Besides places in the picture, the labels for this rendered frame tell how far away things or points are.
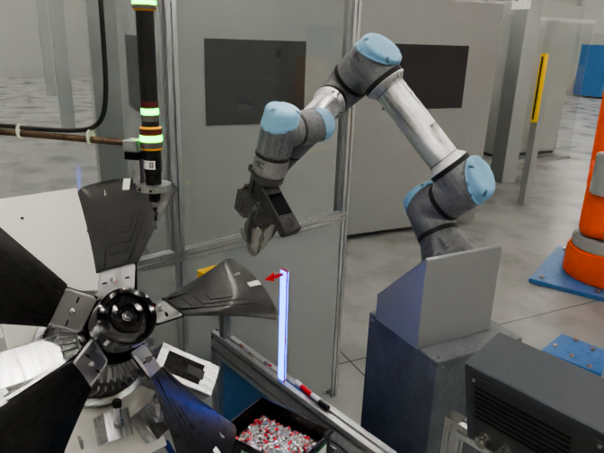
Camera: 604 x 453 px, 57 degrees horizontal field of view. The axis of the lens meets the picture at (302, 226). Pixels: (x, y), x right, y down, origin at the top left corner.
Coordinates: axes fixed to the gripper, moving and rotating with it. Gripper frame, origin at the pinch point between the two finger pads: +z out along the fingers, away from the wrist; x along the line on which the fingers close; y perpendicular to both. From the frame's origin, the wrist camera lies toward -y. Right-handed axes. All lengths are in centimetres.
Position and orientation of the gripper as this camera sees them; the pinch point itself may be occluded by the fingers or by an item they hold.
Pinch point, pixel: (256, 253)
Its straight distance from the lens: 130.9
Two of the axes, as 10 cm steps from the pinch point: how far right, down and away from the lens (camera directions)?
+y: -6.0, -5.3, 6.0
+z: -2.3, 8.3, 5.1
